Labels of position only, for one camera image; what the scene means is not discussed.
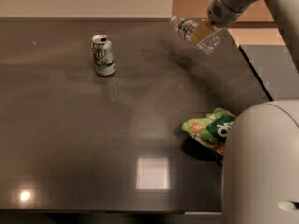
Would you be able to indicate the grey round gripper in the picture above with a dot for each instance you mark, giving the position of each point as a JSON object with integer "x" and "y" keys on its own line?
{"x": 221, "y": 15}

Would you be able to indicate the clear plastic water bottle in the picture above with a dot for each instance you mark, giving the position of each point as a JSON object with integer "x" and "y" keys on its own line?
{"x": 184, "y": 28}

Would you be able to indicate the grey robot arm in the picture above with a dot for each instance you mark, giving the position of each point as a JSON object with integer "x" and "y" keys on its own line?
{"x": 260, "y": 177}

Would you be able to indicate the grey side table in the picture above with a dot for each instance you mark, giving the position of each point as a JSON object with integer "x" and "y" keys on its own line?
{"x": 275, "y": 70}

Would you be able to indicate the green rice chips bag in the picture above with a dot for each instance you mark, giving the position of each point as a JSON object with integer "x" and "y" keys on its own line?
{"x": 211, "y": 130}

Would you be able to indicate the white green soda can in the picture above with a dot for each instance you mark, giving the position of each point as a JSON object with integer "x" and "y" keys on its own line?
{"x": 102, "y": 50}

